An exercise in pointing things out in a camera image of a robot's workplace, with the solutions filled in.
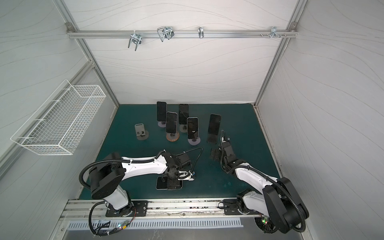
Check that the metal bracket clamp right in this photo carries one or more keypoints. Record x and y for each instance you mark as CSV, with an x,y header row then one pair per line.
x,y
273,34

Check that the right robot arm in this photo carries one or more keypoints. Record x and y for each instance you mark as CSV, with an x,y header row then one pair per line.
x,y
277,201

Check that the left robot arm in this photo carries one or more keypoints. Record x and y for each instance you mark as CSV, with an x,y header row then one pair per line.
x,y
103,177

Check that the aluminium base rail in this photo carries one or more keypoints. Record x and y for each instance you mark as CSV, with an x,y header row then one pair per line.
x,y
175,209

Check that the aluminium crossbar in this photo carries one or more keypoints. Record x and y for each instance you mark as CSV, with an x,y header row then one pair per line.
x,y
179,34

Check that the small metal ring clamp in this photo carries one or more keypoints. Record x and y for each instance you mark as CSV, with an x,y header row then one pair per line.
x,y
201,32

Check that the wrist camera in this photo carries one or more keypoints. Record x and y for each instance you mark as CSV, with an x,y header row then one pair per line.
x,y
227,148
186,176

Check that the metal U-bolt clamp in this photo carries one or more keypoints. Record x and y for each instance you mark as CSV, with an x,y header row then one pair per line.
x,y
135,40

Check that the back right dark phone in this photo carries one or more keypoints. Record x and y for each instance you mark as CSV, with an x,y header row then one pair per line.
x,y
183,113

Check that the black folding phone stand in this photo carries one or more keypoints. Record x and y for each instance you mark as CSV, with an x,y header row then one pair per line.
x,y
212,139

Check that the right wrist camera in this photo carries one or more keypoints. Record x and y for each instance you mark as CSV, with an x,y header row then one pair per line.
x,y
227,148

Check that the metal hook clamp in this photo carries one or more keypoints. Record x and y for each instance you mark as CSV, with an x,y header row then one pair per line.
x,y
165,33

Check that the silver-edged phone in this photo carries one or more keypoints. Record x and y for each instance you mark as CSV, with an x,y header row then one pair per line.
x,y
193,128

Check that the white-edged phone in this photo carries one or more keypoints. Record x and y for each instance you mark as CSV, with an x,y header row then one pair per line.
x,y
161,183

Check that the back left phone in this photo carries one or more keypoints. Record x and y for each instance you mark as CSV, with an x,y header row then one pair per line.
x,y
161,111

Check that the pink-edged phone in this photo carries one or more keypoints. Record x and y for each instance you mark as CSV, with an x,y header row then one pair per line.
x,y
171,122

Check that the grey phone stand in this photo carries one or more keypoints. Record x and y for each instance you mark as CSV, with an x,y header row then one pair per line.
x,y
141,133

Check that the white slotted cable duct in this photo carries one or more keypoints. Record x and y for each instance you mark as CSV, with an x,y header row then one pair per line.
x,y
144,224

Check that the purple phone stand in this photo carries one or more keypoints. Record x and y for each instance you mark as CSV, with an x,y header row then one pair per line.
x,y
194,142

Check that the black phone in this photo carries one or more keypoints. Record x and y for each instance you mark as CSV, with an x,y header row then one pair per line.
x,y
214,124

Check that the white wire basket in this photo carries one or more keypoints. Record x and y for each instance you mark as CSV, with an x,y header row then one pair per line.
x,y
58,125

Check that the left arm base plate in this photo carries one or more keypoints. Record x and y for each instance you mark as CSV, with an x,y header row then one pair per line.
x,y
137,208

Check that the wooden base phone stand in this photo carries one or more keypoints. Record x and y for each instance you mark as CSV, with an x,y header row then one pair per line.
x,y
172,137

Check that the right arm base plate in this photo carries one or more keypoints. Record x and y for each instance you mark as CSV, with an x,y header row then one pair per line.
x,y
235,207

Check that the grey round stand back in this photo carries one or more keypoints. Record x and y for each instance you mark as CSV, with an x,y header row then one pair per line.
x,y
183,128

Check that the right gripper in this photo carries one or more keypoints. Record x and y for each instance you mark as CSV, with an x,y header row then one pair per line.
x,y
220,151

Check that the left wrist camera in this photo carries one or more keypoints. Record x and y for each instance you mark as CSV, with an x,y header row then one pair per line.
x,y
186,176

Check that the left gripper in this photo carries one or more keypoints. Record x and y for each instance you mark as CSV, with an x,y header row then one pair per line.
x,y
174,185

